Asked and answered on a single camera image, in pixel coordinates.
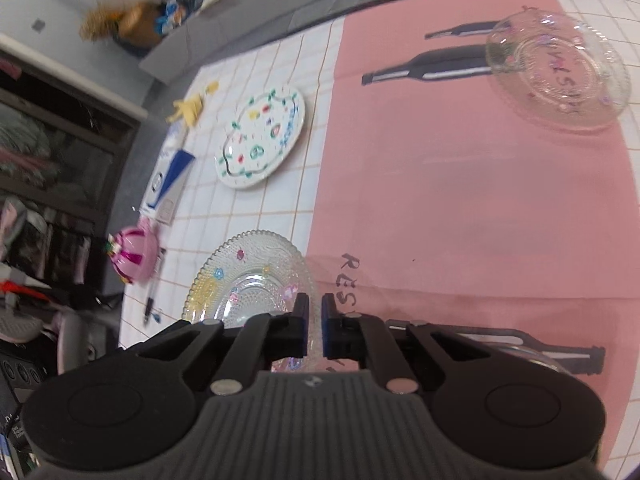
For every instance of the banana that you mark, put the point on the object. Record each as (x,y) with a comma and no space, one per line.
(187,107)

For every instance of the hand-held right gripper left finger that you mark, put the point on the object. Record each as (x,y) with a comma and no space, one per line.
(301,325)

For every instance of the gold vase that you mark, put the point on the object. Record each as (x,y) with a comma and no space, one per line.
(140,22)

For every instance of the white painted plate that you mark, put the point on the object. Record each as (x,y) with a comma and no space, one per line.
(260,137)

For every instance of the white and blue box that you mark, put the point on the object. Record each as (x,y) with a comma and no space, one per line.
(167,180)

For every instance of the black binder clip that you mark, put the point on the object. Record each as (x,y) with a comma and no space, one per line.
(156,318)

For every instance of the dried flower bunch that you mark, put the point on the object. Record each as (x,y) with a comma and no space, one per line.
(100,22)

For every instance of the small clear glass plate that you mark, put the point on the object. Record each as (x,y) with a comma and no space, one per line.
(560,70)

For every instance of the black pen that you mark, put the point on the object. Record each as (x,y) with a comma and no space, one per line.
(150,305)

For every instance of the pink round toy case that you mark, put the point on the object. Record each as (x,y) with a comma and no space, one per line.
(132,255)

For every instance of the blue snack bag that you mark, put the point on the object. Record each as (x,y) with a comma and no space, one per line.
(167,20)

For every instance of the large clear glass plate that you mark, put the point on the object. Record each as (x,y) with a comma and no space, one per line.
(250,260)

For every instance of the pink and white checked tablecloth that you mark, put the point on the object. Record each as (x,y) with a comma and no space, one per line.
(450,185)

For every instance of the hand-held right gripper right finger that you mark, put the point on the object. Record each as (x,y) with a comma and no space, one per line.
(330,330)

